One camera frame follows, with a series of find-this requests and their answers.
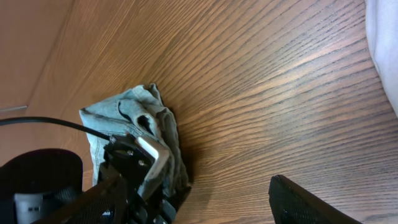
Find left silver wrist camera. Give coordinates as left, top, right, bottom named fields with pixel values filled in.
left=135, top=136, right=170, bottom=200

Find beige pink shorts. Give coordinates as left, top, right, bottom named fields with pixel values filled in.
left=365, top=0, right=397, bottom=112

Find light blue denim shorts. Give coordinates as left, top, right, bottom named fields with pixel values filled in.
left=79, top=83, right=189, bottom=199

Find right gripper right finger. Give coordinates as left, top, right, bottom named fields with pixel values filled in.
left=268, top=175, right=360, bottom=224

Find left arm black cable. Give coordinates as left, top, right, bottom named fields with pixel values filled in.
left=0, top=116, right=118, bottom=144

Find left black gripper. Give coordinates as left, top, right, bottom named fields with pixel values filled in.
left=98, top=134, right=191, bottom=224

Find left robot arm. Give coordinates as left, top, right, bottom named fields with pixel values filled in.
left=1, top=135, right=190, bottom=223

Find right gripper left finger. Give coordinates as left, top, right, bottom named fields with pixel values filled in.
left=34, top=175, right=127, bottom=224

